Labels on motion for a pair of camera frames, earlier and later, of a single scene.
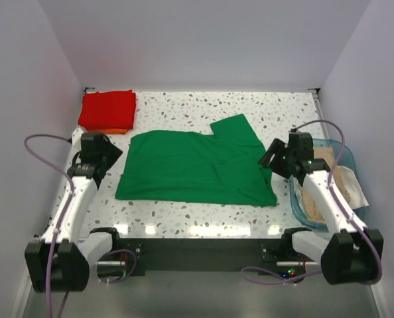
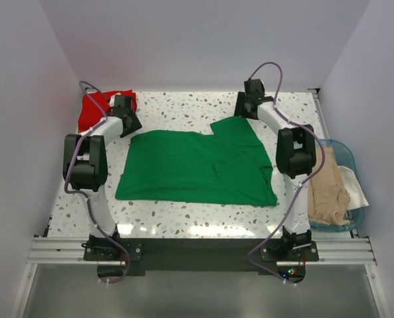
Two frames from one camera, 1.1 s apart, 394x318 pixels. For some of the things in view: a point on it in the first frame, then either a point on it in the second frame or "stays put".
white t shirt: (356, 196) stays put
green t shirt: (224, 167) stays put
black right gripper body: (292, 158) -> (241, 108)
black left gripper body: (111, 154) -> (135, 123)
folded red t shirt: (107, 110) stays put
